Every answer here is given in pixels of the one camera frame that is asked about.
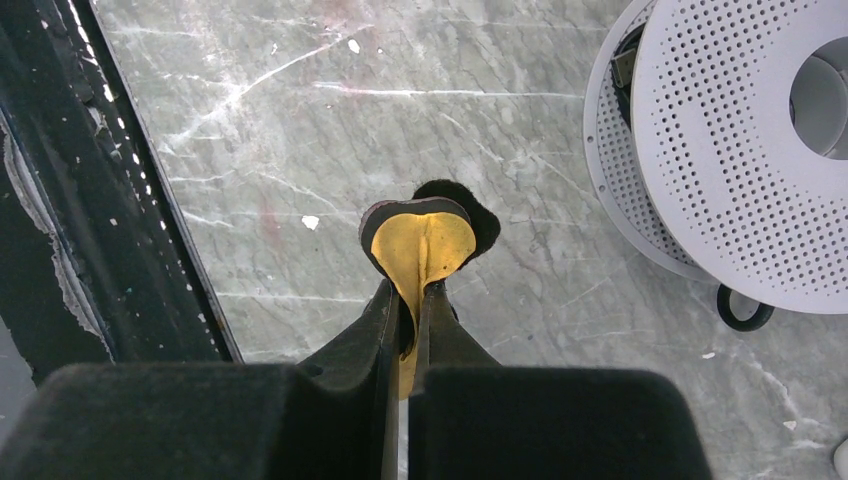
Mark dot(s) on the yellow black eraser pad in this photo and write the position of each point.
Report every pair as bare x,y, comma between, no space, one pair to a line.
417,244

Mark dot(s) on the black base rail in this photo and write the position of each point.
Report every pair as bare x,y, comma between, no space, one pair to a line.
97,263

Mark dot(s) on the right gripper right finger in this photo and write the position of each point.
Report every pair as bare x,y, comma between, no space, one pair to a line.
473,418

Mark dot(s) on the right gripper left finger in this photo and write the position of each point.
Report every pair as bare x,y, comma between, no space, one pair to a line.
331,416

